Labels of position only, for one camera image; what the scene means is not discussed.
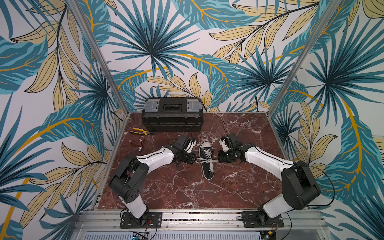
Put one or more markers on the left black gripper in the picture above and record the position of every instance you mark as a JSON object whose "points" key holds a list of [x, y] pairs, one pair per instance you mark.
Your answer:
{"points": [[191, 159]]}

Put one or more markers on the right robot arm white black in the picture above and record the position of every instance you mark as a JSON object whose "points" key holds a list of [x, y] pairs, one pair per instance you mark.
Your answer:
{"points": [[299, 187]]}

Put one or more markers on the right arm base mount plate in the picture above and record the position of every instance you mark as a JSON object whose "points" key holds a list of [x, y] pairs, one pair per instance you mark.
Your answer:
{"points": [[255, 219]]}

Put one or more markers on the yellow handled pliers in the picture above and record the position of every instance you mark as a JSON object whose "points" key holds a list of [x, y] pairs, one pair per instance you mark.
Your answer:
{"points": [[138, 131]]}

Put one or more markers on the red handled tool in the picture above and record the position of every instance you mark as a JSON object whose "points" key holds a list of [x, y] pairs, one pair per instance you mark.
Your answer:
{"points": [[139, 143]]}

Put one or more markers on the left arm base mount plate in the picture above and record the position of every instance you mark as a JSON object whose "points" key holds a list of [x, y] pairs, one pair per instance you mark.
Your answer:
{"points": [[150, 220]]}

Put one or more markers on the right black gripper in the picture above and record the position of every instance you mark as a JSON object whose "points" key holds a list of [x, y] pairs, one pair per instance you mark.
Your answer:
{"points": [[224, 156]]}

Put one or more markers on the black grey plastic toolbox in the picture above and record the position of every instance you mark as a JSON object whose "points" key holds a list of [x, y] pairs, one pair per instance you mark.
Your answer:
{"points": [[173, 114]]}

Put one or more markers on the black white canvas sneaker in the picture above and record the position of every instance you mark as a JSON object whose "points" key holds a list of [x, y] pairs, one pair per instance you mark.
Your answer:
{"points": [[206, 144]]}

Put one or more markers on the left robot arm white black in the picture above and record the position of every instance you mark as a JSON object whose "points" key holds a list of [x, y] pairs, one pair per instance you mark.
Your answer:
{"points": [[129, 178]]}

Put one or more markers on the aluminium rail frame front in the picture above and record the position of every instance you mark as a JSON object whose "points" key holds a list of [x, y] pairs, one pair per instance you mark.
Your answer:
{"points": [[211, 224]]}

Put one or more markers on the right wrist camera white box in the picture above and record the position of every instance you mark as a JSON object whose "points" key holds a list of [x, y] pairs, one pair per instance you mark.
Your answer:
{"points": [[223, 143]]}

